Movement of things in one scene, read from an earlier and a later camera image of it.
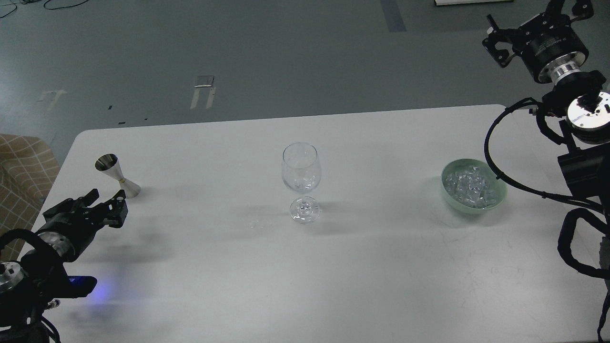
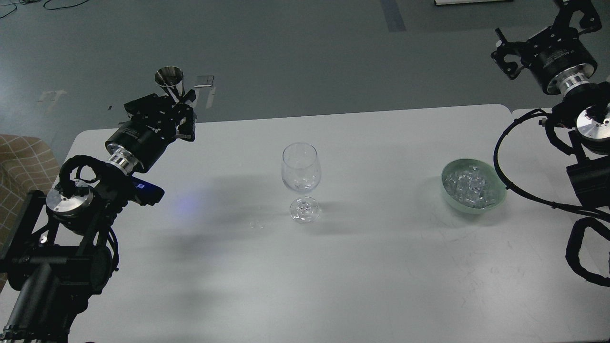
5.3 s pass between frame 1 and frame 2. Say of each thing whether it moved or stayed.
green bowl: stayed
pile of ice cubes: stayed
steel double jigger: moved
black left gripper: moved
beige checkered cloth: stayed
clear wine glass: stayed
